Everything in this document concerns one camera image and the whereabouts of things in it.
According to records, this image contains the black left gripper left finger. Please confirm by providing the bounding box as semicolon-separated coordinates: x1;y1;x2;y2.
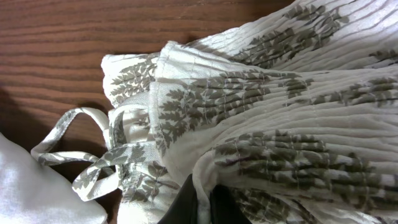
158;174;198;224

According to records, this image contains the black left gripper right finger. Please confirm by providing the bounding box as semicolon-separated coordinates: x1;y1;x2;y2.
210;185;251;224

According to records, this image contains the white folded shirt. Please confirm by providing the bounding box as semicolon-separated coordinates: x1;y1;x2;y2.
1;135;108;224

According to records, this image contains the white fern print dress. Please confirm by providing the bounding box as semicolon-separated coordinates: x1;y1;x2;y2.
31;1;397;223

